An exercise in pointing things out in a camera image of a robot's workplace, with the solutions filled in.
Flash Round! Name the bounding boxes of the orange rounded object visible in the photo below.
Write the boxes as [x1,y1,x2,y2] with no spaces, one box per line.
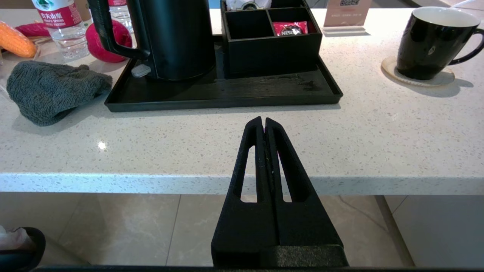
[0,21,37,58]

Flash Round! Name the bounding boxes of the black mug white inside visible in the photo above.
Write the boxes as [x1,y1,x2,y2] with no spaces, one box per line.
[396,6,484,80]

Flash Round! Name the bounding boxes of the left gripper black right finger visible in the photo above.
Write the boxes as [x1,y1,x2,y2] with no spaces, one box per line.
[265,117,344,248]

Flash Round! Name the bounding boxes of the clear plastic bottle red cap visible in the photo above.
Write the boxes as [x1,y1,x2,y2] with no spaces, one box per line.
[109,0,133,33]
[31,0,90,62]

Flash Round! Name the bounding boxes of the black rectangular serving tray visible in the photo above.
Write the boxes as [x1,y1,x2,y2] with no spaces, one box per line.
[105,35,344,113]

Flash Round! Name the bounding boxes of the dark grey fuzzy cloth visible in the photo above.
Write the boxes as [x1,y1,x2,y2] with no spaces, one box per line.
[6,60,113,127]

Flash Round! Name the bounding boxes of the black electric kettle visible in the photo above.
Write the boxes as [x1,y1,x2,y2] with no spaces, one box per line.
[88,0,216,80]

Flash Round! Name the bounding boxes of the white wrapped packet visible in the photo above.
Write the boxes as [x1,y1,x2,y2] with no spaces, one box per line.
[226,0,273,11]

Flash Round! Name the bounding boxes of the QR code sign stand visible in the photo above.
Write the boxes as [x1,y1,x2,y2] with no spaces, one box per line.
[323,0,373,37]

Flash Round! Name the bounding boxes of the red rounded object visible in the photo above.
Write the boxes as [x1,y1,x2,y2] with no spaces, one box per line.
[85,19,133,63]

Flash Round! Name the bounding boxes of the black compartment organizer box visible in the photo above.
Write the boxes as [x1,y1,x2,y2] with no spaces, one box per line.
[220,0,323,77]

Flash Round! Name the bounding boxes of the round white coaster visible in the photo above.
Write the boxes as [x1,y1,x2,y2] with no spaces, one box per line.
[381,57,455,88]

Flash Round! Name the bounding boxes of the red Nescafe sachet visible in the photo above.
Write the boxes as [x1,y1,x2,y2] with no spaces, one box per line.
[273,21,309,37]

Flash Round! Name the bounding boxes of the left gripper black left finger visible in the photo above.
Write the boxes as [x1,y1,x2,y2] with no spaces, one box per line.
[211,116,278,266]

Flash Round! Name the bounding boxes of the dark red chili pepper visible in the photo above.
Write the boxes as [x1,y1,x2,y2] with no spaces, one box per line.
[15,22,50,37]

